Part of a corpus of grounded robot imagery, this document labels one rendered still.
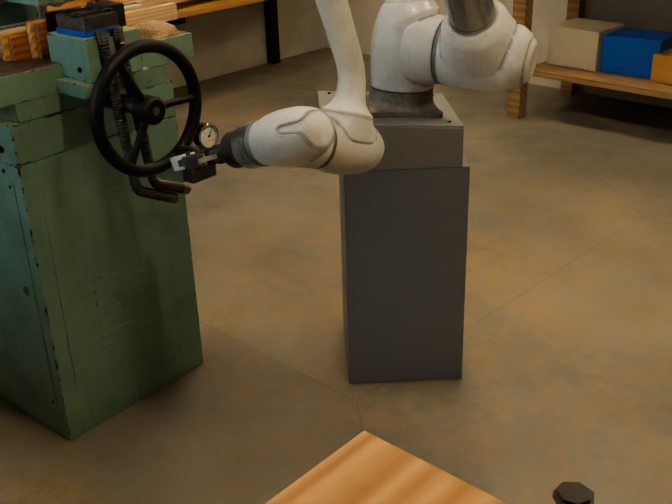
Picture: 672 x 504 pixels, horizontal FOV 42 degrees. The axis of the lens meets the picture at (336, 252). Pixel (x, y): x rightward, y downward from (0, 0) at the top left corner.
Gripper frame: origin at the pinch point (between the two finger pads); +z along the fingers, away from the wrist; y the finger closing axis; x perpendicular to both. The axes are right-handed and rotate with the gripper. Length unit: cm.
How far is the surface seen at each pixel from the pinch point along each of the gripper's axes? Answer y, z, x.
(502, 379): -63, -18, 81
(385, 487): 40, -71, 45
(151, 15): -28, 30, -35
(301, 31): -320, 254, -34
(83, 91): 11.4, 9.4, -19.8
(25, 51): 11.1, 25.8, -32.0
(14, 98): 21.6, 18.3, -22.5
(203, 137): -22.6, 19.0, -2.5
